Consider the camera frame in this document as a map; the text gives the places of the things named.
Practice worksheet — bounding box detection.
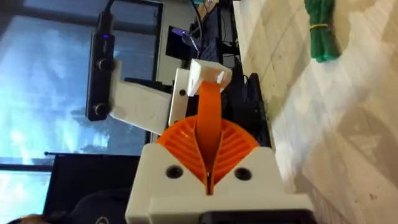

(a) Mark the black camera cable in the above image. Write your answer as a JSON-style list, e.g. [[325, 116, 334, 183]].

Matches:
[[97, 0, 116, 32]]

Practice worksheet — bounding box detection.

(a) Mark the person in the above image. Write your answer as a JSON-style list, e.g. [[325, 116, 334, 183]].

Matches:
[[6, 187, 133, 224]]

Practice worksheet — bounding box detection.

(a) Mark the green toy vegetable bundle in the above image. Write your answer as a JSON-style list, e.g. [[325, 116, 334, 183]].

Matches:
[[303, 0, 342, 63]]

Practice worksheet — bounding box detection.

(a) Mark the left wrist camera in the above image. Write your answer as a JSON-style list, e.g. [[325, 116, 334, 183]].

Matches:
[[85, 30, 116, 123]]

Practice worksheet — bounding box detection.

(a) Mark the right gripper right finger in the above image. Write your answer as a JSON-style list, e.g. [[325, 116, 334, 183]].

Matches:
[[213, 119, 289, 196]]

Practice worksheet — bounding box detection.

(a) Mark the orange ribbed wedge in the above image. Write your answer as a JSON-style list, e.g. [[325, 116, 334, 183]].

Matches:
[[195, 80, 223, 184]]

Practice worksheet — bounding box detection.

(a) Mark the dark equipment heap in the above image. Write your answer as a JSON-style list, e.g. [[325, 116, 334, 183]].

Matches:
[[164, 0, 246, 75]]

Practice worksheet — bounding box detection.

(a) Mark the black screen panel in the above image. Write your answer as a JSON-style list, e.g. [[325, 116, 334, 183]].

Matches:
[[42, 151, 150, 216]]

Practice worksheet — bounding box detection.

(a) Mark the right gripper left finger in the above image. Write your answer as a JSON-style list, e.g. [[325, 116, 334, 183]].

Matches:
[[125, 114, 209, 224]]

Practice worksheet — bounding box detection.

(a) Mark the black rail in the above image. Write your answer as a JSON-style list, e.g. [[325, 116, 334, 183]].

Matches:
[[241, 72, 272, 148]]

